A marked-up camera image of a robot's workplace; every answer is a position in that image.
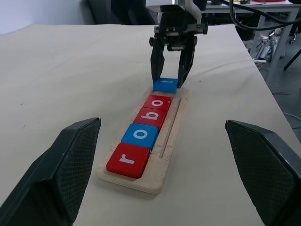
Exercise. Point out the black office chair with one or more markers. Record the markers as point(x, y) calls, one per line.
point(122, 11)

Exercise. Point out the black chair wheel base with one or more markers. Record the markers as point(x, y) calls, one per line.
point(294, 47)

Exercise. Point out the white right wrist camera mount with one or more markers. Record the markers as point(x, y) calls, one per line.
point(194, 11)

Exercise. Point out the grey white desk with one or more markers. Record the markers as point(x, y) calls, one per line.
point(279, 37)

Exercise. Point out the red letter o block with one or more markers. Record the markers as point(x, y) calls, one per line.
point(157, 103)

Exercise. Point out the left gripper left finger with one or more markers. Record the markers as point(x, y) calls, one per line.
point(54, 174)

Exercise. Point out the wooden letter tray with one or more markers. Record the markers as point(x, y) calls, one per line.
point(169, 150)

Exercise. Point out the plastic bags under desk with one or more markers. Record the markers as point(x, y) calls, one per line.
point(264, 47)

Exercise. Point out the red letter b block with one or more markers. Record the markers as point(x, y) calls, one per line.
point(150, 116)

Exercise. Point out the blue letter o block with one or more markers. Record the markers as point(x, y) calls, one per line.
point(140, 135)

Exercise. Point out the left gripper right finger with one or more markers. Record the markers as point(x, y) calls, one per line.
point(265, 174)

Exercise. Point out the blue letter t block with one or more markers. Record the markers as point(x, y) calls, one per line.
point(165, 84)

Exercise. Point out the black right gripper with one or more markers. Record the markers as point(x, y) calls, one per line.
point(178, 29)

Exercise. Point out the red letter r block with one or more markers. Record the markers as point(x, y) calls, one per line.
point(128, 161)

